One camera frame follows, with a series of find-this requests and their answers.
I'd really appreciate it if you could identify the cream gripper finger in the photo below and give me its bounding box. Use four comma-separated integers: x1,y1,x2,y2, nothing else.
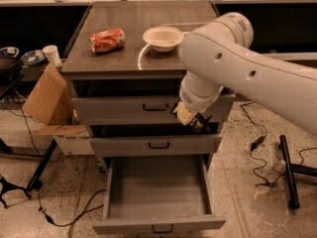
173,101,197,126

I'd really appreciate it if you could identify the black rxbar chocolate bar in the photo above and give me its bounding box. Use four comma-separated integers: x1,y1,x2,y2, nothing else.
189,113,210,133

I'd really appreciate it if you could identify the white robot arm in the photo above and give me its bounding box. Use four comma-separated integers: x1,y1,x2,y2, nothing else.
177,13,317,136

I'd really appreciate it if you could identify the grey middle drawer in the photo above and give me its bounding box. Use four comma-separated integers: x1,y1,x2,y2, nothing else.
90,134,221,157

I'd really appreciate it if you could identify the grey drawer cabinet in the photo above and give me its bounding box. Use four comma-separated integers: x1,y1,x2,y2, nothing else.
62,0,235,166

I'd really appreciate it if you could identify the grey open bottom drawer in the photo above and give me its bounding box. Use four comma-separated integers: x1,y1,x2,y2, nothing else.
93,155,226,235

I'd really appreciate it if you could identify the grey top drawer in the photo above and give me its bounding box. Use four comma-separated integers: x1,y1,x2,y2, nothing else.
71,93,237,124

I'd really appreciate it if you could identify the white paper bowl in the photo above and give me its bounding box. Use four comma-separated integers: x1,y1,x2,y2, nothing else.
143,26,184,53

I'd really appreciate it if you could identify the crushed orange soda can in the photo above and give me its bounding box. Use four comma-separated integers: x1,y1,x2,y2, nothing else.
89,28,126,54

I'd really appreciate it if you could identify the clear plastic bottle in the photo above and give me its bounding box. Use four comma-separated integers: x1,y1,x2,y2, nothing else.
266,160,286,184

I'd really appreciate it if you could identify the black chair base leg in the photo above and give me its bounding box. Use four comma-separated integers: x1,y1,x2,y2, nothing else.
279,135,317,209

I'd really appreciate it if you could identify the brown cardboard box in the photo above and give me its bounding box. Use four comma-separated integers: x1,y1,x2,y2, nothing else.
23,64,94,155

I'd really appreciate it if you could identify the white paper cup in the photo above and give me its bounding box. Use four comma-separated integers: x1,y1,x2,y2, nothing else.
43,45,62,67

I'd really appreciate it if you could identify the blue bowl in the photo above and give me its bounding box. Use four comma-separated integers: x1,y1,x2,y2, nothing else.
21,50,47,66

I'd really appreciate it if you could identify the black stand leg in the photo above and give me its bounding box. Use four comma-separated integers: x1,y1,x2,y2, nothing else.
27,140,57,191

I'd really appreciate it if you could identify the dark tray with bowl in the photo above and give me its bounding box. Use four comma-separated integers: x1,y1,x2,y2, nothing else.
0,47,23,76

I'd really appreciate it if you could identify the black power adapter cable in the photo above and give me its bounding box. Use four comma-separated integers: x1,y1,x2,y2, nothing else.
239,100,275,188

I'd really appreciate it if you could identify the black power cable left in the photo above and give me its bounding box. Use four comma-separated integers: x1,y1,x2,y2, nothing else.
13,96,107,238

